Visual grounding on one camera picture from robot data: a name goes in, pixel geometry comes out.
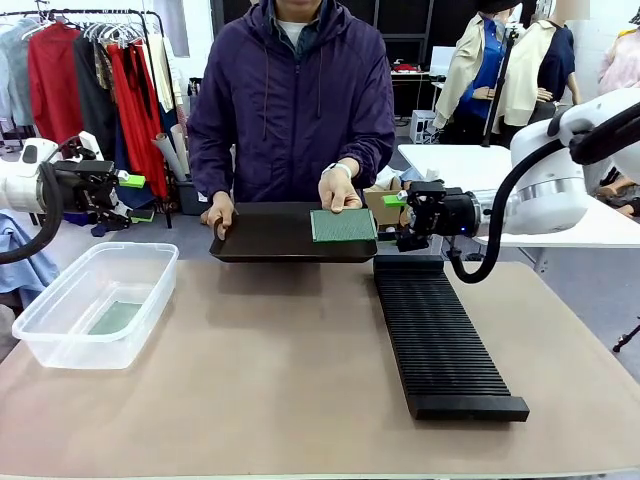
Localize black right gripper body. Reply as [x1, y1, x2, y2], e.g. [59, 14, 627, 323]
[397, 180, 479, 251]

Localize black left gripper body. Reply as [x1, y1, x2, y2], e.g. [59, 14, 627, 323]
[53, 160, 129, 226]

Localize green perforated PCB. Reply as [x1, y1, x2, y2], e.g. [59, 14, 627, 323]
[309, 208, 378, 244]

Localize black rectangular tray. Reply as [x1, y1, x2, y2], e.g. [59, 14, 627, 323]
[208, 201, 379, 265]

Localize person's right forearm purple sleeve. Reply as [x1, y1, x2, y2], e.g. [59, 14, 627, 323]
[188, 134, 237, 202]

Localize person's left forearm purple sleeve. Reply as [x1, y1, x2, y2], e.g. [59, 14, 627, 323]
[339, 127, 397, 177]

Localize person's left hand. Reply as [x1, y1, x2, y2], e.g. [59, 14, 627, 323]
[318, 169, 362, 211]

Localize person's right hand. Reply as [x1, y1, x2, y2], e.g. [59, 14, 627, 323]
[201, 192, 236, 236]

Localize brown cardboard box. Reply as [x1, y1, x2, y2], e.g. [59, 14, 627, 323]
[363, 176, 410, 227]

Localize white side table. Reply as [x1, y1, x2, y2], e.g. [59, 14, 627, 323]
[397, 143, 640, 250]

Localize grey plastic bin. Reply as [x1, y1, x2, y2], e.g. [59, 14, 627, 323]
[175, 179, 207, 217]

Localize rolled white paper tubes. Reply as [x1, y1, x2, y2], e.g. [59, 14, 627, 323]
[151, 123, 192, 182]

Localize red dress on hanger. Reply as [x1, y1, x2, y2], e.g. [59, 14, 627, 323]
[106, 43, 169, 199]

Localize white plastic crate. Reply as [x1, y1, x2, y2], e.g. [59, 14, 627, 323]
[410, 109, 445, 145]

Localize dark patterned garment on hanger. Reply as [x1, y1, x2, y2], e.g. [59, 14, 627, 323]
[73, 32, 119, 162]

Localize blue cloth pile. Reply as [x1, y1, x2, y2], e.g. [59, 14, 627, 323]
[0, 209, 62, 296]

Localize red shirt on hanger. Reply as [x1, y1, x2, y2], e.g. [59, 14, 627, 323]
[27, 22, 85, 146]

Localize green PCB under clear plastic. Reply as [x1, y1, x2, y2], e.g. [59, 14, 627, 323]
[87, 300, 145, 337]

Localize cream garment on hanger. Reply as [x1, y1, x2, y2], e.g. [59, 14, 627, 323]
[146, 32, 177, 112]

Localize black slotted PCB rack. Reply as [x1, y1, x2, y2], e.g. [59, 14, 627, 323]
[372, 254, 530, 422]

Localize person in purple hooded jacket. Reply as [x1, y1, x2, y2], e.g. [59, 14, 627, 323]
[187, 0, 397, 205]

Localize light blue shirt on hanger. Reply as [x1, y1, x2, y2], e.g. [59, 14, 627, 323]
[0, 17, 37, 127]

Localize black tripod stand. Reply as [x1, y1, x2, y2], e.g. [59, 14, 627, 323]
[480, 22, 520, 149]

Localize clear plastic storage box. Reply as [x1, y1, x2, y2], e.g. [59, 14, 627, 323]
[11, 241, 180, 371]

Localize mannequin beige jacket blue shirt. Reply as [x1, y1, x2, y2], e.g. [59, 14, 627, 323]
[432, 0, 526, 132]

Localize mannequin cream jacket navy top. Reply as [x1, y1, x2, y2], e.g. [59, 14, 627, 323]
[503, 7, 577, 135]

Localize black tripod leg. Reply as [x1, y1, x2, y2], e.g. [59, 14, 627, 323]
[612, 316, 640, 354]

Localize mannequin in pink top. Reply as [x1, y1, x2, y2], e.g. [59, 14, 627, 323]
[597, 27, 640, 95]

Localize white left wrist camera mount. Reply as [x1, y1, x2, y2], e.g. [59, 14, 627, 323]
[58, 131, 105, 162]

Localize black metal clothes rail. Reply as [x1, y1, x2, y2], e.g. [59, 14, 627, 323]
[0, 8, 175, 230]

